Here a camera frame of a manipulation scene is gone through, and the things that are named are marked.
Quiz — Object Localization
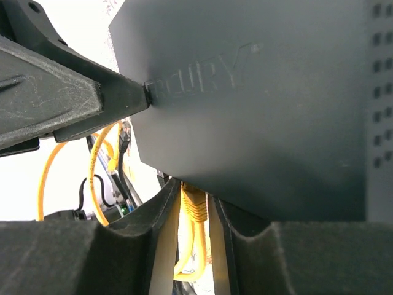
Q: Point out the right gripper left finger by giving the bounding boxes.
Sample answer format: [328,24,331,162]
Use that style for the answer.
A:
[1,178,180,294]

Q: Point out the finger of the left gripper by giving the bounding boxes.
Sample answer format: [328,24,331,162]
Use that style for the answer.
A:
[1,1,150,151]

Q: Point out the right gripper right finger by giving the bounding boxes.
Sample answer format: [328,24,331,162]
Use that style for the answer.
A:
[212,199,392,294]

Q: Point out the yellow ethernet cable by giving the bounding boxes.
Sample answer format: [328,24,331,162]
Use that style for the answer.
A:
[36,121,123,227]
[173,181,209,282]

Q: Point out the black network switch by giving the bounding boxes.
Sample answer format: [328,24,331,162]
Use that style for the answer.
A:
[110,1,392,222]

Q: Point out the black cable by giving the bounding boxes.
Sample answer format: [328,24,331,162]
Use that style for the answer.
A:
[78,121,144,210]

